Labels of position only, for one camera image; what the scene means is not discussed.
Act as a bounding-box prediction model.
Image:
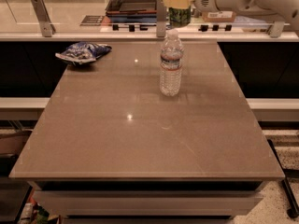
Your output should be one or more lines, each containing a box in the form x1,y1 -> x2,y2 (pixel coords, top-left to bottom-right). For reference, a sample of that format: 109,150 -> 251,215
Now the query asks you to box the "grey table drawer unit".
34,189 -> 263,218

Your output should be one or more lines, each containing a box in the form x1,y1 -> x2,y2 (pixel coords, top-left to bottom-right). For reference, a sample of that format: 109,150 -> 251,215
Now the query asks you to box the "glass railing panel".
0,0 -> 298,41

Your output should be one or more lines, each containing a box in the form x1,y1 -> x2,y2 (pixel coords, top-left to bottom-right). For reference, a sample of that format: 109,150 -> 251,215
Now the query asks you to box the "right metal glass bracket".
268,21 -> 285,38

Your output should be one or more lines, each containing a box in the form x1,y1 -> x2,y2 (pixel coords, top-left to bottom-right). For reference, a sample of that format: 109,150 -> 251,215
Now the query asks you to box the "metal glass bracket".
156,0 -> 167,37
30,0 -> 56,37
268,21 -> 285,38

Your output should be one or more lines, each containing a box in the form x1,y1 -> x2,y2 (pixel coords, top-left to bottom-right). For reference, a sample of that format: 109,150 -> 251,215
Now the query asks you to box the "blue chip bag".
55,42 -> 112,65

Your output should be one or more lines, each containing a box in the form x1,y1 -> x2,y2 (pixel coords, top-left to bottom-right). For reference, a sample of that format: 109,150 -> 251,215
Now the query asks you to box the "brown cardboard box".
202,11 -> 235,22

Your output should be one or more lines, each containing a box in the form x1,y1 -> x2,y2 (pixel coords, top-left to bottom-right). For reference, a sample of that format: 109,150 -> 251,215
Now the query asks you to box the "middle metal glass bracket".
156,0 -> 167,37

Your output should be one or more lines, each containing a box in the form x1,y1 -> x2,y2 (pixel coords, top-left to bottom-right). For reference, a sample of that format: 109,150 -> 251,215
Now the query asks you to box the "left metal glass bracket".
30,0 -> 56,37

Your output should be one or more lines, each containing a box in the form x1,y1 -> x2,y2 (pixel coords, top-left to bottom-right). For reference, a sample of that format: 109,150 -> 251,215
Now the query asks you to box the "clear plastic water bottle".
160,29 -> 184,96

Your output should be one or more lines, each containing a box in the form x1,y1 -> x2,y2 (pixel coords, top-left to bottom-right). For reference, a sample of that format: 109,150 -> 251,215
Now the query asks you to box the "green soda can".
168,7 -> 191,28

